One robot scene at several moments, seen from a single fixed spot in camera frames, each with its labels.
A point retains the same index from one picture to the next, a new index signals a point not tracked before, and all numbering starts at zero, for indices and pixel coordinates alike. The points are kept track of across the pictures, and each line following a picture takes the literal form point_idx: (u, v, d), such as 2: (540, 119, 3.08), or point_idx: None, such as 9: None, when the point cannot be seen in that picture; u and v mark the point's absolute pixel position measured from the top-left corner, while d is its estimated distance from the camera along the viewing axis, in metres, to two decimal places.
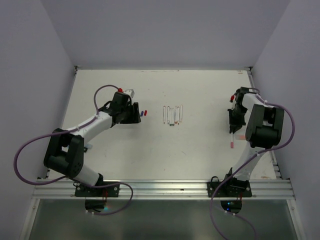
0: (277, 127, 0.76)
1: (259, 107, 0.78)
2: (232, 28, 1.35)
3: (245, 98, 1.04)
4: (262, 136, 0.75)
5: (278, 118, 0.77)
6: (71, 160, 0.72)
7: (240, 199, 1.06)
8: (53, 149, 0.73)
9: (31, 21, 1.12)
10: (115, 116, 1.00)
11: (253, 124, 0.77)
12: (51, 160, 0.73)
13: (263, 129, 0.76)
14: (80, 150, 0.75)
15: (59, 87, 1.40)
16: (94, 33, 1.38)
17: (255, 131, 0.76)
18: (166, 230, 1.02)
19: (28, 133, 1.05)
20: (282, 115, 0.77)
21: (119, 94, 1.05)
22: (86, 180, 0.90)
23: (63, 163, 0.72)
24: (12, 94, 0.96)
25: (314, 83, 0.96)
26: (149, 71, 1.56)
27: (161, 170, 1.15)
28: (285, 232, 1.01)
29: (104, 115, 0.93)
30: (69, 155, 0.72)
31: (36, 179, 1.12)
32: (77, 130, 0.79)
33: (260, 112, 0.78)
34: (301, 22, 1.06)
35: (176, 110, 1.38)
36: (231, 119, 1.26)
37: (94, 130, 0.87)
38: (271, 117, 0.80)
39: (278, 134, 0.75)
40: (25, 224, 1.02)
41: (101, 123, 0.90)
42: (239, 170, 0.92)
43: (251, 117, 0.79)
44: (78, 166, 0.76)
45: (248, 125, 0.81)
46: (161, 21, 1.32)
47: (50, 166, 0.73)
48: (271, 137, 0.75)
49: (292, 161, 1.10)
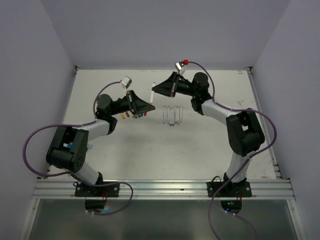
0: (257, 128, 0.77)
1: (231, 118, 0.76)
2: (232, 27, 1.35)
3: (203, 109, 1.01)
4: (249, 142, 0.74)
5: (253, 118, 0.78)
6: (76, 151, 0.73)
7: (240, 199, 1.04)
8: (56, 143, 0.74)
9: (31, 20, 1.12)
10: (111, 124, 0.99)
11: (237, 137, 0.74)
12: (54, 155, 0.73)
13: (247, 135, 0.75)
14: (84, 143, 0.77)
15: (59, 87, 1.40)
16: (94, 33, 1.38)
17: (242, 143, 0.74)
18: (166, 230, 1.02)
19: (27, 133, 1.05)
20: (255, 116, 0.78)
21: (103, 105, 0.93)
22: (87, 178, 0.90)
23: (67, 155, 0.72)
24: (11, 93, 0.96)
25: (314, 82, 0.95)
26: (149, 70, 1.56)
27: (161, 171, 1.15)
28: (285, 232, 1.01)
29: (103, 120, 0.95)
30: (74, 147, 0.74)
31: (36, 179, 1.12)
32: (80, 126, 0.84)
33: (237, 123, 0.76)
34: (302, 21, 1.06)
35: (176, 110, 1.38)
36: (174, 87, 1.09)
37: (93, 132, 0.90)
38: (243, 119, 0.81)
39: (262, 133, 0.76)
40: (25, 224, 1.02)
41: (99, 127, 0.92)
42: (237, 174, 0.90)
43: (232, 132, 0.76)
44: (80, 159, 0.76)
45: (231, 139, 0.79)
46: (161, 20, 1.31)
47: (53, 160, 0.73)
48: (258, 139, 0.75)
49: (292, 160, 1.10)
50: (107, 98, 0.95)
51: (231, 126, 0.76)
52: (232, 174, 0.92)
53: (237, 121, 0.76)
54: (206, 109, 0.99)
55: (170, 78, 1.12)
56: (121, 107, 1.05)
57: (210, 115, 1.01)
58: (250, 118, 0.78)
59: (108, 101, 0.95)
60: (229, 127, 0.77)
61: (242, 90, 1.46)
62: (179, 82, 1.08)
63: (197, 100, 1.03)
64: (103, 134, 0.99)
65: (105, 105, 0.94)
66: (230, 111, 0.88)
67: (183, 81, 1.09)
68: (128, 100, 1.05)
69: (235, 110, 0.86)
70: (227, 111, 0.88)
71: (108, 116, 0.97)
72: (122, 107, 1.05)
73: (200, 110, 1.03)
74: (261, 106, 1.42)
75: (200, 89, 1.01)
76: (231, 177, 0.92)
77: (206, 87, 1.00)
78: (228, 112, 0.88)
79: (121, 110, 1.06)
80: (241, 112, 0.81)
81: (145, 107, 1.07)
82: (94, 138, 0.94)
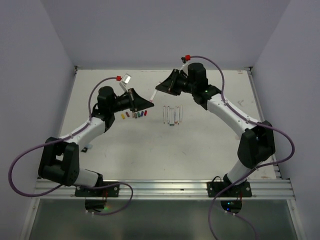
0: (270, 144, 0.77)
1: (248, 135, 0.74)
2: (232, 27, 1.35)
3: (209, 104, 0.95)
4: (261, 158, 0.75)
5: (268, 133, 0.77)
6: (67, 169, 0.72)
7: (240, 199, 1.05)
8: (47, 160, 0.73)
9: (31, 20, 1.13)
10: (108, 119, 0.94)
11: (250, 153, 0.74)
12: (47, 171, 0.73)
13: (260, 151, 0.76)
14: (75, 157, 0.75)
15: (59, 87, 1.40)
16: (94, 33, 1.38)
17: (254, 158, 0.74)
18: (166, 230, 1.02)
19: (27, 133, 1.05)
20: (271, 131, 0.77)
21: (102, 95, 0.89)
22: (87, 179, 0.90)
23: (59, 172, 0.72)
24: (12, 93, 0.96)
25: (314, 82, 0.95)
26: (149, 70, 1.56)
27: (161, 171, 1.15)
28: (285, 232, 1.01)
29: (97, 120, 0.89)
30: (64, 163, 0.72)
31: (36, 179, 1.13)
32: (70, 136, 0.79)
33: (253, 139, 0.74)
34: (302, 21, 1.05)
35: (176, 110, 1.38)
36: (171, 84, 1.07)
37: (87, 138, 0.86)
38: (257, 131, 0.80)
39: (273, 148, 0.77)
40: (25, 224, 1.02)
41: (94, 129, 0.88)
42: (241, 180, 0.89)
43: (246, 147, 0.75)
44: (73, 173, 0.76)
45: (241, 151, 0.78)
46: (161, 20, 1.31)
47: (46, 175, 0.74)
48: (269, 154, 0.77)
49: (292, 160, 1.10)
50: (109, 90, 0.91)
51: (247, 142, 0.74)
52: (233, 175, 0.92)
53: (254, 138, 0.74)
54: (213, 106, 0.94)
55: (170, 76, 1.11)
56: (122, 105, 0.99)
57: (215, 111, 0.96)
58: (266, 133, 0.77)
59: (108, 92, 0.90)
60: (243, 142, 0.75)
61: (242, 89, 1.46)
62: (177, 80, 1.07)
63: (199, 91, 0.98)
64: (99, 132, 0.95)
65: (105, 95, 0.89)
66: (245, 122, 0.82)
67: (183, 78, 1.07)
68: (129, 99, 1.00)
69: (251, 122, 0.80)
70: (241, 120, 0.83)
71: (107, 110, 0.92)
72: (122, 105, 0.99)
73: (205, 102, 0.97)
74: (261, 106, 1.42)
75: (197, 77, 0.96)
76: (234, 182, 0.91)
77: (203, 74, 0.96)
78: (242, 122, 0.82)
79: (122, 108, 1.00)
80: (255, 125, 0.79)
81: (145, 105, 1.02)
82: (89, 140, 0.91)
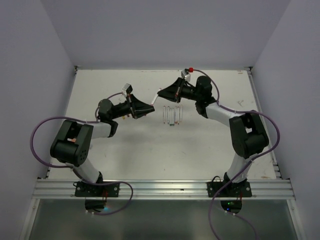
0: (261, 131, 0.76)
1: (234, 120, 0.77)
2: (232, 27, 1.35)
3: (209, 111, 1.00)
4: (253, 144, 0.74)
5: (256, 120, 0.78)
6: (80, 144, 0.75)
7: (240, 199, 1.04)
8: (62, 136, 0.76)
9: (31, 21, 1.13)
10: (111, 128, 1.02)
11: (240, 139, 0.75)
12: (59, 147, 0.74)
13: (251, 137, 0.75)
14: (88, 138, 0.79)
15: (59, 87, 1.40)
16: (94, 33, 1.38)
17: (246, 144, 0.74)
18: (166, 230, 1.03)
19: (27, 134, 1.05)
20: (259, 118, 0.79)
21: (104, 109, 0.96)
22: (88, 175, 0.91)
23: (71, 147, 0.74)
24: (11, 94, 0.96)
25: (315, 82, 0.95)
26: (149, 70, 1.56)
27: (161, 171, 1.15)
28: (285, 232, 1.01)
29: (105, 123, 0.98)
30: (79, 139, 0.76)
31: (36, 179, 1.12)
32: (84, 122, 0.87)
33: (240, 124, 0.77)
34: (303, 21, 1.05)
35: (176, 110, 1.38)
36: (179, 89, 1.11)
37: (95, 132, 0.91)
38: (247, 122, 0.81)
39: (266, 136, 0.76)
40: (25, 224, 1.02)
41: (102, 128, 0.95)
42: (238, 176, 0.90)
43: (234, 133, 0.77)
44: (84, 152, 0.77)
45: (234, 142, 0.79)
46: (161, 20, 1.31)
47: (56, 152, 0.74)
48: (262, 141, 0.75)
49: (292, 160, 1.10)
50: (107, 102, 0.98)
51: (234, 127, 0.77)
52: (232, 174, 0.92)
53: (240, 122, 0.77)
54: (210, 109, 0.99)
55: (175, 83, 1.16)
56: (122, 111, 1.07)
57: (215, 117, 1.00)
58: (253, 120, 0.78)
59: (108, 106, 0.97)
60: (231, 129, 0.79)
61: (242, 90, 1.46)
62: (184, 87, 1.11)
63: (201, 103, 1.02)
64: (104, 136, 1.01)
65: (105, 108, 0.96)
66: (233, 113, 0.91)
67: (188, 86, 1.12)
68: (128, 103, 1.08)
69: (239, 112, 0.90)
70: (231, 113, 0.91)
71: (110, 119, 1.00)
72: (122, 110, 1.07)
73: (205, 113, 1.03)
74: (261, 106, 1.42)
75: (204, 91, 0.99)
76: (232, 178, 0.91)
77: (209, 89, 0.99)
78: (231, 113, 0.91)
79: (123, 114, 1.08)
80: (245, 114, 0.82)
81: (144, 108, 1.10)
82: (95, 138, 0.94)
